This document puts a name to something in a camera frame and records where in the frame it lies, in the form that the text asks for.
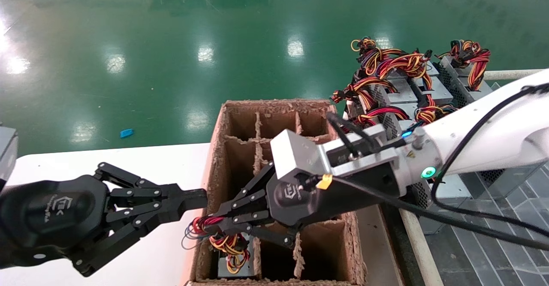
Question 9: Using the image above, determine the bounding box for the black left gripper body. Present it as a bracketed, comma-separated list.
[0, 175, 111, 269]

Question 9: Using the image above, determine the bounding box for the silver power supply with cables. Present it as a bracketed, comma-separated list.
[182, 215, 254, 278]
[412, 177, 472, 235]
[437, 39, 494, 106]
[331, 77, 399, 106]
[407, 75, 459, 126]
[347, 104, 412, 138]
[476, 164, 545, 188]
[377, 50, 434, 81]
[351, 36, 389, 78]

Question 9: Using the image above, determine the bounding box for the black cable with yellow tag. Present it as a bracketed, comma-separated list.
[317, 174, 549, 252]

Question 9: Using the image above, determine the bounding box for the clear acrylic divided tray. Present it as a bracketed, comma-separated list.
[425, 162, 549, 286]

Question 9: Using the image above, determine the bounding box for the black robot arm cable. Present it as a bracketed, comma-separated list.
[430, 82, 549, 237]

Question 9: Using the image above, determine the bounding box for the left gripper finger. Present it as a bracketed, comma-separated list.
[71, 199, 208, 278]
[94, 162, 208, 206]

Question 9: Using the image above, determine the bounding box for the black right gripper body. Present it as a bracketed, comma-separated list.
[266, 162, 408, 229]

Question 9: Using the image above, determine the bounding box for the white metal rack pipe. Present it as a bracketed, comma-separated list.
[484, 69, 547, 81]
[397, 209, 444, 286]

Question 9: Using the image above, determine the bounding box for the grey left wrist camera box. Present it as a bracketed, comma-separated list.
[0, 125, 19, 180]

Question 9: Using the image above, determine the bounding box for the short black camera cable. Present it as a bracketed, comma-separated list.
[327, 111, 383, 158]

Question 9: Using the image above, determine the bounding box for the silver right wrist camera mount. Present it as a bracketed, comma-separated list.
[270, 124, 401, 184]

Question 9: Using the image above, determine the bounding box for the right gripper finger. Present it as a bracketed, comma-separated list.
[208, 162, 278, 236]
[247, 220, 299, 250]

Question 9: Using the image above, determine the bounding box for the brown divided cardboard box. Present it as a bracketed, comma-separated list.
[189, 99, 367, 286]

